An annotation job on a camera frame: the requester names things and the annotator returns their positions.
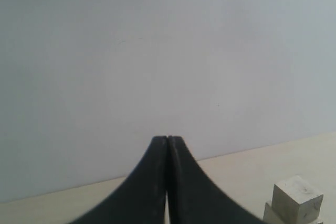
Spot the medium wooden cube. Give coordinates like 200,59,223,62
263,200,324,224

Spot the small wooden cube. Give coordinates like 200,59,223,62
271,176,323,223

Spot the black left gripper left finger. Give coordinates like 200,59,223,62
72,136,168,224

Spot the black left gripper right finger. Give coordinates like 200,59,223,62
167,136,263,224

